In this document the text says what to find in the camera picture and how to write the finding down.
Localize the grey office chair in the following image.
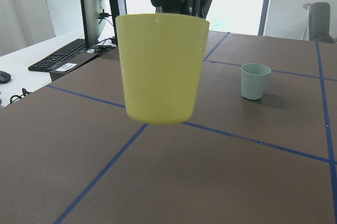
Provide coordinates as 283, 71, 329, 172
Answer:
301, 2, 336, 44

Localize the black computer mouse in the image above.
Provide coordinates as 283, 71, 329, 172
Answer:
0, 70, 12, 84

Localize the black keyboard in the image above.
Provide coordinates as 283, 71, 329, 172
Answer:
28, 38, 99, 73

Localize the green plastic cup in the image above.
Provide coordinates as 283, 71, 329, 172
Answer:
241, 63, 271, 100

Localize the yellow plastic cup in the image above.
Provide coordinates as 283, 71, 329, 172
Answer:
116, 13, 209, 124

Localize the brown paper table mat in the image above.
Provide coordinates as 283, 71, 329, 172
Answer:
1, 32, 336, 223

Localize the computer monitor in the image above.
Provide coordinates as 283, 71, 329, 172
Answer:
80, 0, 121, 48

